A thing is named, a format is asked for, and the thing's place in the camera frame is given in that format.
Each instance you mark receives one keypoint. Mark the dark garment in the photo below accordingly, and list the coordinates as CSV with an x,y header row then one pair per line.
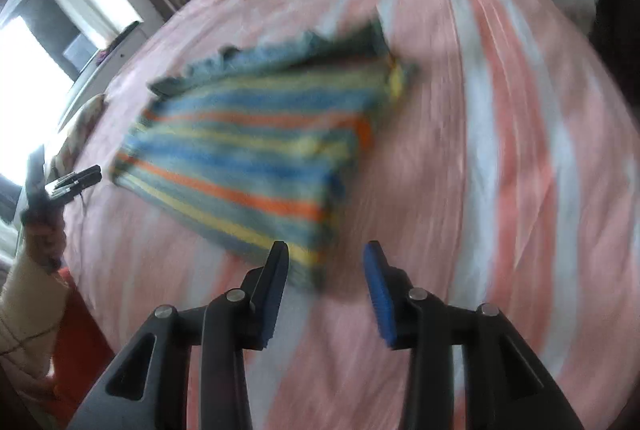
x,y
620,40

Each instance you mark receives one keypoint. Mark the striped knit sweater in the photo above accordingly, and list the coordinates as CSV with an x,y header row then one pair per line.
x,y
250,145

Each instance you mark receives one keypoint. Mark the red bed frame side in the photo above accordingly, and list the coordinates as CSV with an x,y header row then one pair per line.
x,y
82,340

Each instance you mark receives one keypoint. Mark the white cabinet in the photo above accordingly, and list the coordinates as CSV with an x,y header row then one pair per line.
x,y
105,55

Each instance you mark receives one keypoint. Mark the bright window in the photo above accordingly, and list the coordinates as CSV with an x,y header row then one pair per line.
x,y
25,85

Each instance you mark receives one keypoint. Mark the pink striped bed sheet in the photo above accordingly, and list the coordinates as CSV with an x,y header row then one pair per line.
x,y
475,160

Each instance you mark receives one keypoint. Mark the person's left forearm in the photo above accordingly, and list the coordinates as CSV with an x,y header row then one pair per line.
x,y
27,315

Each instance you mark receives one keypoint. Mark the person's left hand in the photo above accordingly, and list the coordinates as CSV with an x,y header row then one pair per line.
x,y
42,242

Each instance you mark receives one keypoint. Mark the zigzag patterned pillow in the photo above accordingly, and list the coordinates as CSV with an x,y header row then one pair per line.
x,y
82,125

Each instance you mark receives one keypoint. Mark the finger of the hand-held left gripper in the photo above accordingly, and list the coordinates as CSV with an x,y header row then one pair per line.
x,y
65,193
82,175

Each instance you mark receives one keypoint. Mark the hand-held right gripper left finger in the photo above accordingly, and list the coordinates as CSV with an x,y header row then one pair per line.
x,y
272,290

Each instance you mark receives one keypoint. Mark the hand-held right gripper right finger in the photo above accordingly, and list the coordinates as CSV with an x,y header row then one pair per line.
x,y
380,300

